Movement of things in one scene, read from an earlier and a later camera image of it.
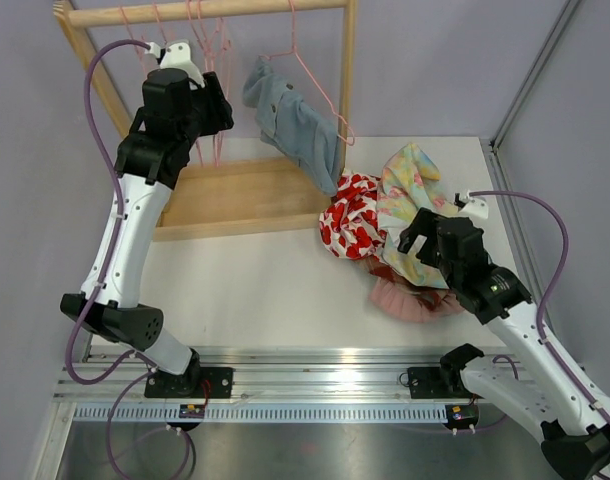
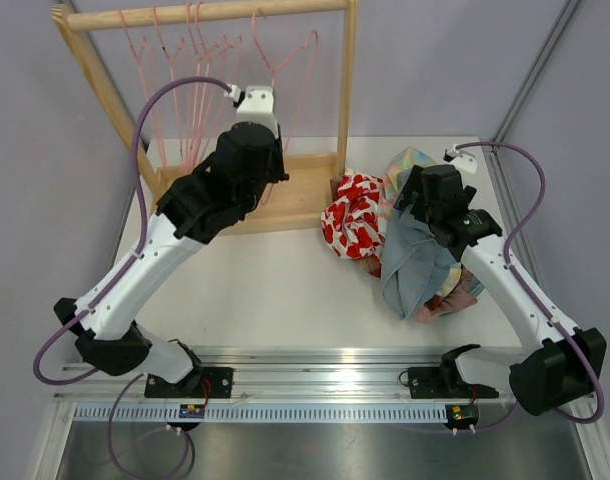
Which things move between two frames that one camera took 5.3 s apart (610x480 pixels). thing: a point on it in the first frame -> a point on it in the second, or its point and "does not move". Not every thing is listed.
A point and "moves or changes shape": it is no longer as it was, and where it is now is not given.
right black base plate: x=432 y=383 does not move
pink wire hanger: x=222 y=39 moves or changes shape
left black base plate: x=194 y=383 does not move
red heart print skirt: x=350 y=227 does not move
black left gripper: x=219 y=109 -> x=277 y=171
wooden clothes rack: x=237 y=197 does not move
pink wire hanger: x=294 y=52 -> x=313 y=36
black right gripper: x=425 y=224 -> x=414 y=184
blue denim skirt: x=293 y=127 -> x=415 y=262
